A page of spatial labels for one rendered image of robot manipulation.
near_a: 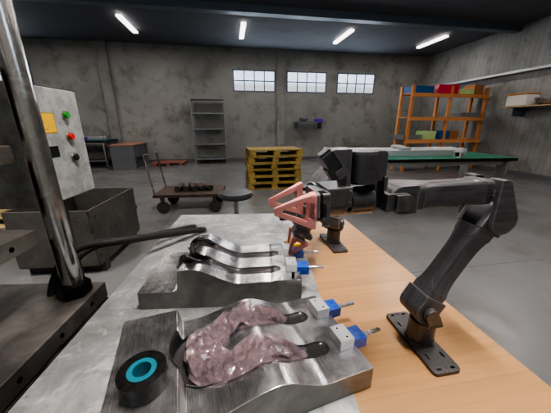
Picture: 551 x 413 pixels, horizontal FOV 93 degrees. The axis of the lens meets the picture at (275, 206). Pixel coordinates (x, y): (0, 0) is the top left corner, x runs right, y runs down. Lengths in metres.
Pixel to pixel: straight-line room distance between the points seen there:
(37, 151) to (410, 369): 1.13
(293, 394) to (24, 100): 0.97
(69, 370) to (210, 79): 9.86
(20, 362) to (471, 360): 1.11
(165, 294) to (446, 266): 0.77
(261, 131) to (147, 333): 9.78
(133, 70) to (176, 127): 2.14
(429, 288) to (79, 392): 0.81
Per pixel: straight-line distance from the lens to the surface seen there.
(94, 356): 0.86
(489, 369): 0.87
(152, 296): 0.91
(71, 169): 1.31
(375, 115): 11.74
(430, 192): 0.61
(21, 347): 1.02
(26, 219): 3.06
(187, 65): 10.42
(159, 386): 0.56
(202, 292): 0.86
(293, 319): 0.75
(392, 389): 0.73
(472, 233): 0.73
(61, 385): 0.83
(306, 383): 0.60
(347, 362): 0.67
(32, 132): 1.00
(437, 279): 0.74
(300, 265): 0.87
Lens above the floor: 1.35
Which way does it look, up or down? 18 degrees down
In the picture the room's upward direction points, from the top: straight up
